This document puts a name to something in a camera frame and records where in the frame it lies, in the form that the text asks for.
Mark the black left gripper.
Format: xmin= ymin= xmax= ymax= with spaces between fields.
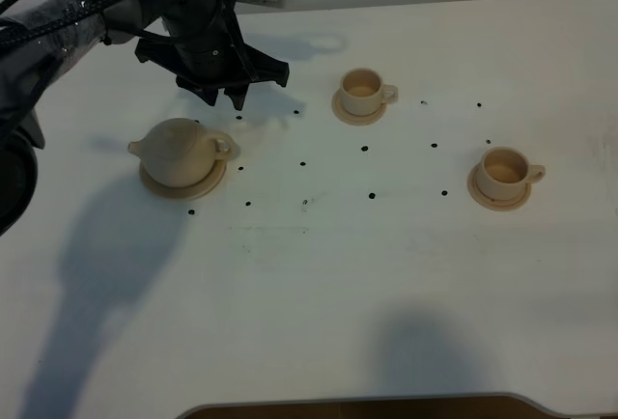
xmin=135 ymin=0 xmax=290 ymax=111

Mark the beige near teacup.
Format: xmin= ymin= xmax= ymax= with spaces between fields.
xmin=475 ymin=147 xmax=546 ymax=202

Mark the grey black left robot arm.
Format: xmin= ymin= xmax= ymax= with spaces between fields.
xmin=1 ymin=0 xmax=289 ymax=230

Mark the beige teapot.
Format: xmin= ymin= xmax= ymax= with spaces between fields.
xmin=127 ymin=118 xmax=239 ymax=188

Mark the beige teapot saucer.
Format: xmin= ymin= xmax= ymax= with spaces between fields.
xmin=139 ymin=153 xmax=229 ymax=201

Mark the beige near saucer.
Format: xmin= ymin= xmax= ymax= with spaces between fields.
xmin=465 ymin=163 xmax=533 ymax=214

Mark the beige far teacup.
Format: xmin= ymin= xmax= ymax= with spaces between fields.
xmin=339 ymin=68 xmax=399 ymax=117

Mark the beige teacup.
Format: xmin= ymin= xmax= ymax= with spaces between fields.
xmin=339 ymin=68 xmax=399 ymax=117
xmin=475 ymin=147 xmax=546 ymax=202

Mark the beige far saucer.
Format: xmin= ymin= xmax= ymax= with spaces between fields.
xmin=331 ymin=92 xmax=386 ymax=126

